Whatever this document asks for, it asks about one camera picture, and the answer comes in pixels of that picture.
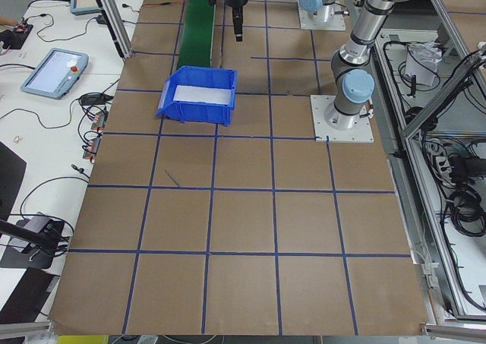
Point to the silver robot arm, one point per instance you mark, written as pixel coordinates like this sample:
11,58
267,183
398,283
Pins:
319,4
354,85

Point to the green conveyor belt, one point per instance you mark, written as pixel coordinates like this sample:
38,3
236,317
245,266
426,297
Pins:
197,36

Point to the blue bin with foam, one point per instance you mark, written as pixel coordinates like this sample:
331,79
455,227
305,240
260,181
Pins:
198,112

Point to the far teach pendant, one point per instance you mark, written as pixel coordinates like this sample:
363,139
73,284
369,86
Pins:
82,7

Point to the teach pendant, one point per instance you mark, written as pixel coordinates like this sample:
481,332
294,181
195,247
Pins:
82,7
56,74

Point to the near teach pendant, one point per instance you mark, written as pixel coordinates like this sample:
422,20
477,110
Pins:
56,74

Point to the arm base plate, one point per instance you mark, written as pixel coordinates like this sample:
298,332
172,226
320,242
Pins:
335,26
331,126

